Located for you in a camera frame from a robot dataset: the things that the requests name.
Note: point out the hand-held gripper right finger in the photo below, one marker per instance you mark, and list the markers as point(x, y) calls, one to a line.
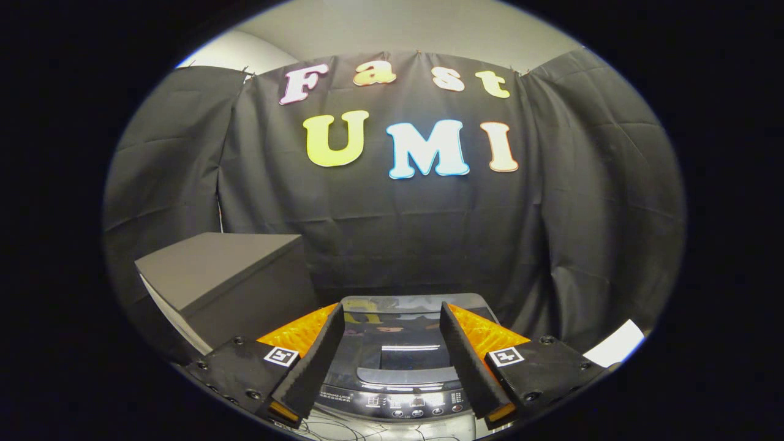
point(467, 361)

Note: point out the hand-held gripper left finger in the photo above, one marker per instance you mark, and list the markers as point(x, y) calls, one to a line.
point(315, 361)

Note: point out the dark grey washing machine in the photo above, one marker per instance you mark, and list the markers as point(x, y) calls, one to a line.
point(416, 404)

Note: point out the black cabinet with grey front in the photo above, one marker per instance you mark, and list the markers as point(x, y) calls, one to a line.
point(214, 263)

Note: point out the white paper sheet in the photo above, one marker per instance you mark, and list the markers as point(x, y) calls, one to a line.
point(615, 344)

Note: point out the black backdrop cloth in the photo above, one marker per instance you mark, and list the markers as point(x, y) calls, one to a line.
point(582, 214)

